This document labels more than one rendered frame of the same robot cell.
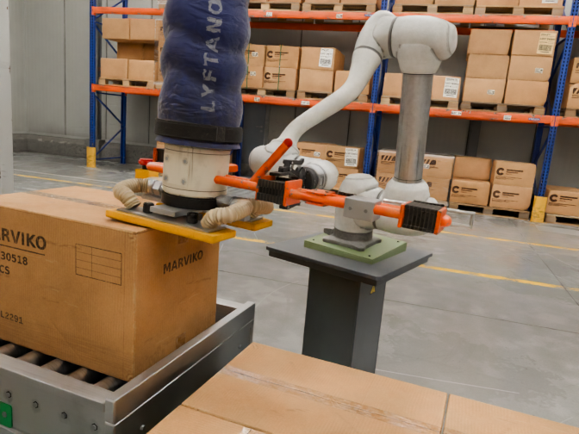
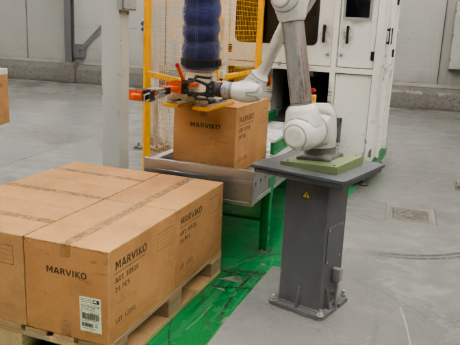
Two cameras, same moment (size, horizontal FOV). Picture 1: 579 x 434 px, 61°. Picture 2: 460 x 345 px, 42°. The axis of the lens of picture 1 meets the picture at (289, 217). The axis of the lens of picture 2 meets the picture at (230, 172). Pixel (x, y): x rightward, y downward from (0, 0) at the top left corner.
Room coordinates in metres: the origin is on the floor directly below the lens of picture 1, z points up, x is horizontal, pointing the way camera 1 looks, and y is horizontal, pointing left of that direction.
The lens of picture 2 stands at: (1.43, -3.17, 1.41)
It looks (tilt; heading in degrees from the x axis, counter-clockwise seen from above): 14 degrees down; 89
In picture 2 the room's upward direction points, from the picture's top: 3 degrees clockwise
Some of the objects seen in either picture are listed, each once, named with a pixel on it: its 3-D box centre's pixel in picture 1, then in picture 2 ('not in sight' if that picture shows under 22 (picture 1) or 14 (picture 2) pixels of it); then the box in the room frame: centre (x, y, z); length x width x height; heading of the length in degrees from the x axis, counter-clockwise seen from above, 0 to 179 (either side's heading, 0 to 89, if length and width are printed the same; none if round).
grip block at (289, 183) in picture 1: (278, 189); (177, 86); (1.19, 0.03, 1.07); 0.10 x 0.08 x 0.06; 154
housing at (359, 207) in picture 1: (362, 207); (156, 92); (1.09, -0.16, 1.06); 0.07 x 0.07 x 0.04; 64
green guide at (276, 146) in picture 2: not in sight; (306, 131); (2.10, 1.56, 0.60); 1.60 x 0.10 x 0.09; 69
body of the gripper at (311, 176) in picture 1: (300, 181); (214, 89); (1.38, -0.02, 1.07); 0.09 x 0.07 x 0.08; 159
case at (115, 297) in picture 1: (99, 268); (222, 131); (1.44, 0.57, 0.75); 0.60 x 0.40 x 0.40; 68
